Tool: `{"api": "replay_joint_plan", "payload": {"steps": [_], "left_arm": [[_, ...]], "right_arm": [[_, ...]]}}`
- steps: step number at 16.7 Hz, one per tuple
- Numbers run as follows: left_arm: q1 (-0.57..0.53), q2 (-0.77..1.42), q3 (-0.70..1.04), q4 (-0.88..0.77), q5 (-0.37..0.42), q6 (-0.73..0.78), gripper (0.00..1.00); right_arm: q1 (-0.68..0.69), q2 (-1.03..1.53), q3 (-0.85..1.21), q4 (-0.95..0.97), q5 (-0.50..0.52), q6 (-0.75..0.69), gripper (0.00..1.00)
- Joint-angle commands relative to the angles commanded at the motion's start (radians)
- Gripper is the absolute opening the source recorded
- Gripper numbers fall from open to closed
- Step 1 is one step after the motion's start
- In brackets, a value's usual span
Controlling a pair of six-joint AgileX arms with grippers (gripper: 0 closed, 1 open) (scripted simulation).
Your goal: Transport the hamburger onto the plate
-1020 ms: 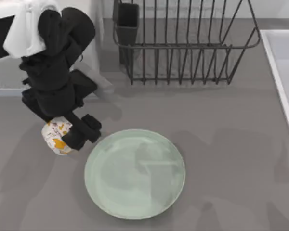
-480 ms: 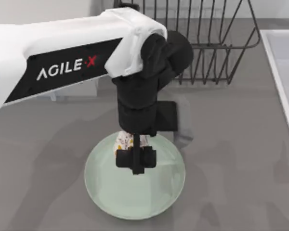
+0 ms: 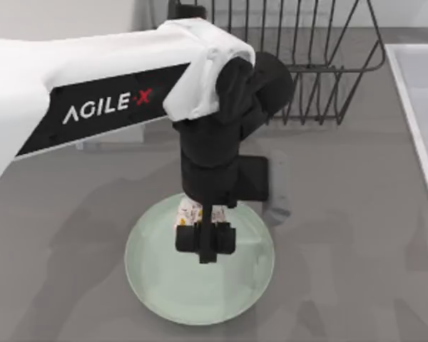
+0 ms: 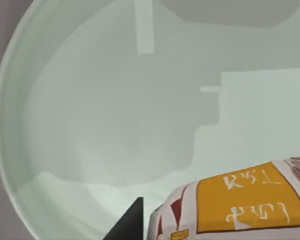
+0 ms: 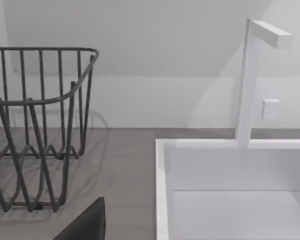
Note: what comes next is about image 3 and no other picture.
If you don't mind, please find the white patterned cup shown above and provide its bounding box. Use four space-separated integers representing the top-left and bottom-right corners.
173 198 227 229

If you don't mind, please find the pale green plate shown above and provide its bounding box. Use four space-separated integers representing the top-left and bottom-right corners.
124 192 275 316

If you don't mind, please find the white sink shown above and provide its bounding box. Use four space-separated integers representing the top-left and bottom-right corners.
384 43 428 233

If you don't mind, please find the dark wire dish rack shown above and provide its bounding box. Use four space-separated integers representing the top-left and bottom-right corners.
167 0 384 127

